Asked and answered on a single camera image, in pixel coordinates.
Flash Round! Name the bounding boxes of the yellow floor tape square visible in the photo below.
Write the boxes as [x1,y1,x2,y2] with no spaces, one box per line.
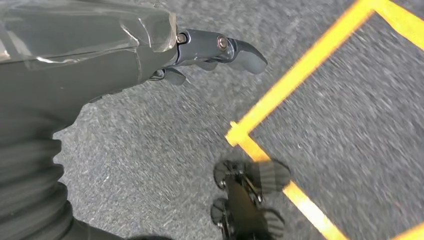
[225,0,424,240]

